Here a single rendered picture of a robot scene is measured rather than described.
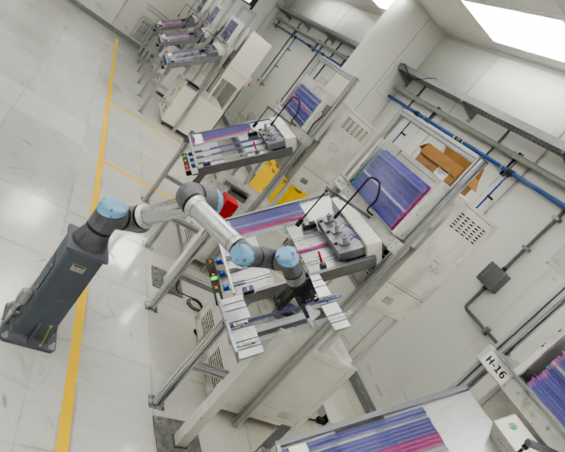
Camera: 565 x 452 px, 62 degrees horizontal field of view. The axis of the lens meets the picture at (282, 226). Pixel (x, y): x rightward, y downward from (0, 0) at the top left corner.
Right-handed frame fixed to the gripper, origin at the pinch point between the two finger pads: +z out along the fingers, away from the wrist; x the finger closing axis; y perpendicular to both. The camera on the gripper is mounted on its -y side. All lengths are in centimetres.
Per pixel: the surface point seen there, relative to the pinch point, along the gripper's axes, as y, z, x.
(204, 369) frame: -54, 39, 29
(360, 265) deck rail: 36, 22, 31
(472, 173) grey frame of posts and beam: 96, -6, 26
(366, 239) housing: 44, 14, 37
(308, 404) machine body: -17, 106, 27
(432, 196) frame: 77, -1, 29
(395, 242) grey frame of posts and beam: 55, 16, 29
